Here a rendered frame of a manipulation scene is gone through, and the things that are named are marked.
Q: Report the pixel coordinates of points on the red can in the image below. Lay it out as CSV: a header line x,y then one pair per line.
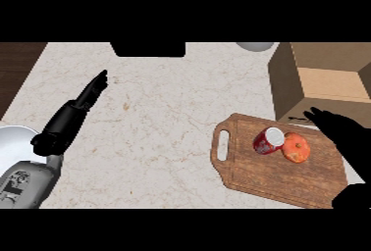
x,y
268,141

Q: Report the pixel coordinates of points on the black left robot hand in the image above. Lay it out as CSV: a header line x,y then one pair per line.
x,y
66,125

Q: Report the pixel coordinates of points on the grey round bowl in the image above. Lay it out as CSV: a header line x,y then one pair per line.
x,y
256,46

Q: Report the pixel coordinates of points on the brown cardboard box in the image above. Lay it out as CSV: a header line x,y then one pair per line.
x,y
329,83

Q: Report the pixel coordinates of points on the white round plate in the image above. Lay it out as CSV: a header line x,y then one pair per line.
x,y
17,145

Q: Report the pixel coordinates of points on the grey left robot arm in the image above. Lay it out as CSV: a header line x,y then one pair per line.
x,y
24,184

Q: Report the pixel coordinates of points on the brown wooden cutting board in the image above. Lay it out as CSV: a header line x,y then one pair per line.
x,y
279,163

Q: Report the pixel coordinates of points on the black appliance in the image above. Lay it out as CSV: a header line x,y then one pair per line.
x,y
148,49

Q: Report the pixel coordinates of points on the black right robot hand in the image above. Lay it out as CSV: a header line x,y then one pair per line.
x,y
345,137

